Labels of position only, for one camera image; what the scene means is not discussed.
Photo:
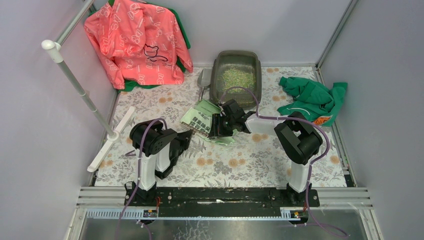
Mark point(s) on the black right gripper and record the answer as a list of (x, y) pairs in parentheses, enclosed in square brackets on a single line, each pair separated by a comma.
[(217, 120)]

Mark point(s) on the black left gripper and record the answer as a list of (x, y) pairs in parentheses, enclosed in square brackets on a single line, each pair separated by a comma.
[(180, 143)]

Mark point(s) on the beige bag sealing clip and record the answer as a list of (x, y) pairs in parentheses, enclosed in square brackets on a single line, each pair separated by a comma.
[(197, 129)]

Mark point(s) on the green cat litter bag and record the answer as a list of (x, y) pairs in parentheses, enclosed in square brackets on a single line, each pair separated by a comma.
[(201, 115)]

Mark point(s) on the metal litter scoop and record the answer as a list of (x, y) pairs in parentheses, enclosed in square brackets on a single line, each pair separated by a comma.
[(204, 81)]

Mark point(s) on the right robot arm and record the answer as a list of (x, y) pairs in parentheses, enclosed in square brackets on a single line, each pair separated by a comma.
[(297, 136)]

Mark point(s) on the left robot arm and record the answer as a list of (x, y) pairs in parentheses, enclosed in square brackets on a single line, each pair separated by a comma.
[(159, 149)]

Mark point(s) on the green cat litter pile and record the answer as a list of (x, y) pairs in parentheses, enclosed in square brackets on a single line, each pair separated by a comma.
[(235, 77)]

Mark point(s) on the grey plastic litter box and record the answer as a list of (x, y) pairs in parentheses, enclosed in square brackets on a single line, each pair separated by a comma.
[(244, 60)]

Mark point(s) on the floral patterned mat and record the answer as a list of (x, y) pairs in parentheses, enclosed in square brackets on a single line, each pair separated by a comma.
[(251, 160)]

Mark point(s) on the white clothes rack pole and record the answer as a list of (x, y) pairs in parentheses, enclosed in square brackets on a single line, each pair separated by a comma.
[(112, 134)]

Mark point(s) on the green garment behind jacket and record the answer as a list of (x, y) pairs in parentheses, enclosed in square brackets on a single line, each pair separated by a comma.
[(152, 84)]

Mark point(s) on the pink hooded jacket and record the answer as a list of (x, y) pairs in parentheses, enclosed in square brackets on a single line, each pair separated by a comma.
[(139, 43)]

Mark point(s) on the crumpled green garment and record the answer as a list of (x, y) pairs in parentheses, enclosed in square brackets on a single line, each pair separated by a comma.
[(316, 102)]

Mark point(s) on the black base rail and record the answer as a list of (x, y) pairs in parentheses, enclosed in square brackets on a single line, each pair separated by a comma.
[(213, 202)]

